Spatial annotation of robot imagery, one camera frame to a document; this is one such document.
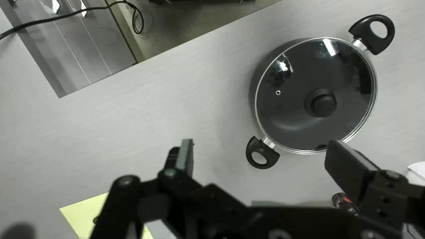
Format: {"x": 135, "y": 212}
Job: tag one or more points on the black cooking pot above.
{"x": 358, "y": 30}

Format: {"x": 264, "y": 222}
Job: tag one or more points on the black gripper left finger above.
{"x": 184, "y": 154}

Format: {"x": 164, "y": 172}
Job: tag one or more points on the glass pot lid black knob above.
{"x": 309, "y": 71}

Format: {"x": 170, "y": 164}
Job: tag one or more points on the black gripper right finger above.
{"x": 346, "y": 170}

